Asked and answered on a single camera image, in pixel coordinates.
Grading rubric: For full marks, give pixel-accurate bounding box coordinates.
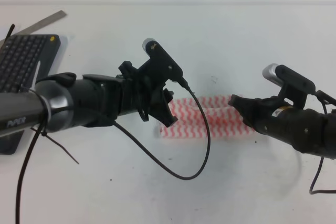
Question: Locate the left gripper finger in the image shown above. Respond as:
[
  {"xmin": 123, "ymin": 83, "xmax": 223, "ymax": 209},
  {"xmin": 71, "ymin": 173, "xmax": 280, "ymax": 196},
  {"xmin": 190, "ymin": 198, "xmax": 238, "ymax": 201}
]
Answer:
[
  {"xmin": 149, "ymin": 96, "xmax": 178, "ymax": 127},
  {"xmin": 118, "ymin": 61, "xmax": 141, "ymax": 80}
]

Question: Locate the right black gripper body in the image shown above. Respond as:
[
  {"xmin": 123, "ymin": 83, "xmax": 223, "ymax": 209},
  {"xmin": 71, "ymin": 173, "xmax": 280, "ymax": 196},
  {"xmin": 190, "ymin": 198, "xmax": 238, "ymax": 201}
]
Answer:
[{"xmin": 246, "ymin": 98, "xmax": 297, "ymax": 143}]

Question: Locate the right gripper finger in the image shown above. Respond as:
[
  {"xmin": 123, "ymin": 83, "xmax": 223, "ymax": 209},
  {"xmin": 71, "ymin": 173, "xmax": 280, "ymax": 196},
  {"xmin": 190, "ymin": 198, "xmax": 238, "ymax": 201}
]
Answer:
[{"xmin": 228, "ymin": 94, "xmax": 256, "ymax": 119}]

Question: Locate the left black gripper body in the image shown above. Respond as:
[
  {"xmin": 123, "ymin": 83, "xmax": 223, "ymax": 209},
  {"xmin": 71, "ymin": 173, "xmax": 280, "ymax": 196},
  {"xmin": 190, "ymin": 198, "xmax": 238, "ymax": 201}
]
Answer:
[{"xmin": 115, "ymin": 74, "xmax": 171, "ymax": 122}]

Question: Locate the pink white wavy towel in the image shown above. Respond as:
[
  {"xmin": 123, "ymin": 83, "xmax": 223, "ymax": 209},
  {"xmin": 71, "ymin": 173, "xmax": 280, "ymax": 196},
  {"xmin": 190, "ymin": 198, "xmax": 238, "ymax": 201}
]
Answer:
[{"xmin": 159, "ymin": 95, "xmax": 254, "ymax": 139}]

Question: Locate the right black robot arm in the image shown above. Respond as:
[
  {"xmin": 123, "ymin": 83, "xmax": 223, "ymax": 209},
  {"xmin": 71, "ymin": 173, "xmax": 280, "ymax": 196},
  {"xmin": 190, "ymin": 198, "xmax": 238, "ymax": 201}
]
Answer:
[{"xmin": 228, "ymin": 95, "xmax": 335, "ymax": 159}]

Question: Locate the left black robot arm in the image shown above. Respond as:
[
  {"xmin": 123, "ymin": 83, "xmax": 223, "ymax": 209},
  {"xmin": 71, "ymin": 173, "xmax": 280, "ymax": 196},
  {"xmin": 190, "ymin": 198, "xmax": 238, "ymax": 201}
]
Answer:
[{"xmin": 1, "ymin": 61, "xmax": 177, "ymax": 136}]

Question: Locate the black keyboard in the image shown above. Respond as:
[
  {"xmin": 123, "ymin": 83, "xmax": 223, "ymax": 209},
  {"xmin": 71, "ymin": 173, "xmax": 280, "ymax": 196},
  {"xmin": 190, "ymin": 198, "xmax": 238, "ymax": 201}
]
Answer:
[{"xmin": 0, "ymin": 34, "xmax": 62, "ymax": 155}]

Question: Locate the black zip tie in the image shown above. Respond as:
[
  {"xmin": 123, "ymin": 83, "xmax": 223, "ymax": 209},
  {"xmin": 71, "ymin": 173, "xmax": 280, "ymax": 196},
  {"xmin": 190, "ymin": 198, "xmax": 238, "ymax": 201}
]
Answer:
[{"xmin": 19, "ymin": 61, "xmax": 80, "ymax": 165}]

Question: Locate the metal ruler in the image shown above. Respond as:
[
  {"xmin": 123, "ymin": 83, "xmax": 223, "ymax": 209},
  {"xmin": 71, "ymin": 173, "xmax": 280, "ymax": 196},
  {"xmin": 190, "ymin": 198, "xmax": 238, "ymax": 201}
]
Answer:
[{"xmin": 1, "ymin": 10, "xmax": 67, "ymax": 47}]

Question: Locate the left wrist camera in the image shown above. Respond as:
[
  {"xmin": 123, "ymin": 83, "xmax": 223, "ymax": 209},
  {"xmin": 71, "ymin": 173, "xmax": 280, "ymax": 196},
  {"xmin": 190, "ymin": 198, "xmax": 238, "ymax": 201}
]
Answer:
[{"xmin": 139, "ymin": 38, "xmax": 184, "ymax": 86}]

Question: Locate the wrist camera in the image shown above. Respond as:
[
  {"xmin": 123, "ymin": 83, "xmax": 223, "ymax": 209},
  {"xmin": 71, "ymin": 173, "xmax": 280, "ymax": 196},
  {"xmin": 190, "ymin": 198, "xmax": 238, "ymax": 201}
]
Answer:
[
  {"xmin": 139, "ymin": 38, "xmax": 184, "ymax": 86},
  {"xmin": 262, "ymin": 63, "xmax": 316, "ymax": 109}
]

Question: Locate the left camera black cable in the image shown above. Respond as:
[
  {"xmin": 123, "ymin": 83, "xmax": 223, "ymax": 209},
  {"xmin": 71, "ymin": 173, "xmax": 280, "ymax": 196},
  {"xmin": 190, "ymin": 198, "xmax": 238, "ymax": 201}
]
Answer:
[{"xmin": 112, "ymin": 77, "xmax": 212, "ymax": 180}]

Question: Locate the camera black cable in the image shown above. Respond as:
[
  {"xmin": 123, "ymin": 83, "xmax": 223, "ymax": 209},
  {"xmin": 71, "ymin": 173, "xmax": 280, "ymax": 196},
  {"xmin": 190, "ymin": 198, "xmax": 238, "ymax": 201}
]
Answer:
[
  {"xmin": 309, "ymin": 89, "xmax": 336, "ymax": 195},
  {"xmin": 112, "ymin": 77, "xmax": 212, "ymax": 180}
]

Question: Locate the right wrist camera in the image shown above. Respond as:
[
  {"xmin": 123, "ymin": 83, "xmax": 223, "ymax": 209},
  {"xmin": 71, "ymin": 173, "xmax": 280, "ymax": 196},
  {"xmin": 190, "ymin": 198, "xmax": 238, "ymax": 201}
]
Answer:
[{"xmin": 262, "ymin": 63, "xmax": 316, "ymax": 109}]

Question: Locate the right camera black cable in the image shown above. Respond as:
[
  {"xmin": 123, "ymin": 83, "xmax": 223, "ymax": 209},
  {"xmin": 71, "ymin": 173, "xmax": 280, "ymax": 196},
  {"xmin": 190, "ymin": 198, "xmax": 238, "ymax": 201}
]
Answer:
[{"xmin": 309, "ymin": 89, "xmax": 336, "ymax": 195}]

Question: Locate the black strap near keyboard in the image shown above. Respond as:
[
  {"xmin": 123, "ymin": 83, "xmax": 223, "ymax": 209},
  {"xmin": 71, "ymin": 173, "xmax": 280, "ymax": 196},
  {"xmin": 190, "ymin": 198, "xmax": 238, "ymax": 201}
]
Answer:
[{"xmin": 3, "ymin": 24, "xmax": 16, "ymax": 44}]

